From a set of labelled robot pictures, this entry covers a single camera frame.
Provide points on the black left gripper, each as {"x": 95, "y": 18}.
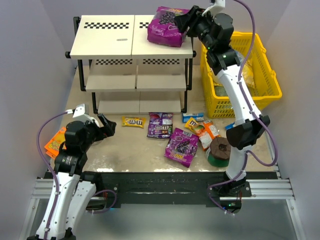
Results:
{"x": 100, "y": 127}

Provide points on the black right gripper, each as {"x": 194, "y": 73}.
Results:
{"x": 193, "y": 19}

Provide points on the yellow M&M's candy bag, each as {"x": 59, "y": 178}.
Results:
{"x": 133, "y": 121}

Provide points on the magenta grape candy bag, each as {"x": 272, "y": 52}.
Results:
{"x": 182, "y": 147}
{"x": 162, "y": 29}

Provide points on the purple M&M's candy bag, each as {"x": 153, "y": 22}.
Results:
{"x": 160, "y": 125}

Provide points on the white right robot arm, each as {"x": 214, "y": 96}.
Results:
{"x": 215, "y": 32}

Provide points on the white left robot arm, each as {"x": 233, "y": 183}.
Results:
{"x": 73, "y": 187}

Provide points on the white three-tier shelf rack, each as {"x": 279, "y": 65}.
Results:
{"x": 124, "y": 72}

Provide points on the orange snack box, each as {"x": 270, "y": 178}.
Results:
{"x": 53, "y": 146}

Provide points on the white blue plastic bottle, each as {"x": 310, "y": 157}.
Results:
{"x": 239, "y": 58}

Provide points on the green round object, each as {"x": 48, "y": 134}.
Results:
{"x": 220, "y": 91}

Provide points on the yellow chips bag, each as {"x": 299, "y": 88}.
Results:
{"x": 248, "y": 74}

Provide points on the small yellow M&M's packet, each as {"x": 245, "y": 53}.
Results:
{"x": 191, "y": 124}

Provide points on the blue white snack box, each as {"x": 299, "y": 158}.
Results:
{"x": 199, "y": 117}

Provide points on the yellow plastic shopping basket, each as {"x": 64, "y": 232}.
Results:
{"x": 266, "y": 91}

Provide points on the orange white snack packet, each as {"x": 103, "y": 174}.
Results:
{"x": 206, "y": 131}

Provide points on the blue white wrapped snack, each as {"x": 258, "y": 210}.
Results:
{"x": 229, "y": 126}

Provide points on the brown green tape roll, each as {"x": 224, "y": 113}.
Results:
{"x": 218, "y": 153}

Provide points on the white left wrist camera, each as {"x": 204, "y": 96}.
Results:
{"x": 80, "y": 113}

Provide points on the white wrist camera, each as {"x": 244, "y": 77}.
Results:
{"x": 80, "y": 113}
{"x": 216, "y": 6}

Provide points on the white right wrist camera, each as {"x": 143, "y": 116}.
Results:
{"x": 216, "y": 6}

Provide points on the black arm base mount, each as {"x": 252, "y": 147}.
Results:
{"x": 215, "y": 194}

